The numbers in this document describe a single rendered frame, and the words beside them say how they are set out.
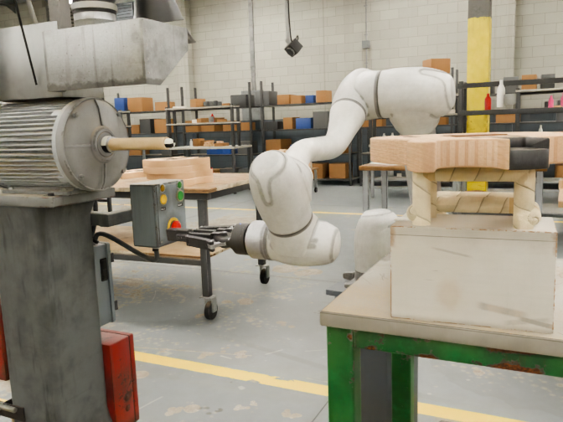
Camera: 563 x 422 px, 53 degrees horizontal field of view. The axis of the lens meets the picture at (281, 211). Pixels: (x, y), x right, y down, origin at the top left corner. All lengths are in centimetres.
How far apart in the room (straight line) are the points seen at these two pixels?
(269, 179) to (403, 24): 1165
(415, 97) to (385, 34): 1119
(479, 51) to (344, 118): 667
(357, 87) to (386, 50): 1110
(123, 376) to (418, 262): 121
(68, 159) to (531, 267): 110
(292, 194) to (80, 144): 66
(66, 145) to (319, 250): 71
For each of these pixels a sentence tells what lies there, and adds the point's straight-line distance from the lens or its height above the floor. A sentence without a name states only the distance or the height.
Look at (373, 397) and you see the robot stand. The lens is 210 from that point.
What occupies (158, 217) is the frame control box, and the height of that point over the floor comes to 102.
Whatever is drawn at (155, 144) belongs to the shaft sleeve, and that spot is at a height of 125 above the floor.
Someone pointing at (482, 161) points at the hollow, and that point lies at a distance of 92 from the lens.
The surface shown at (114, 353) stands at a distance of 191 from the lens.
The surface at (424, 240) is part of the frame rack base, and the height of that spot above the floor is 108.
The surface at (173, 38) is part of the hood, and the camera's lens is 140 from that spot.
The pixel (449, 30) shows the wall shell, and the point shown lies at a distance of 1245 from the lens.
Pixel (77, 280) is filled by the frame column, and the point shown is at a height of 85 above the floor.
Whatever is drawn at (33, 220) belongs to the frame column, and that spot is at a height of 105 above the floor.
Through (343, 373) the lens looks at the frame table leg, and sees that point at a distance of 114.
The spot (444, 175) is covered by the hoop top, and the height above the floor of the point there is 119.
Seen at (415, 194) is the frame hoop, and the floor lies 116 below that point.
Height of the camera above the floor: 129
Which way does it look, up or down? 9 degrees down
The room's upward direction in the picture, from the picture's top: 2 degrees counter-clockwise
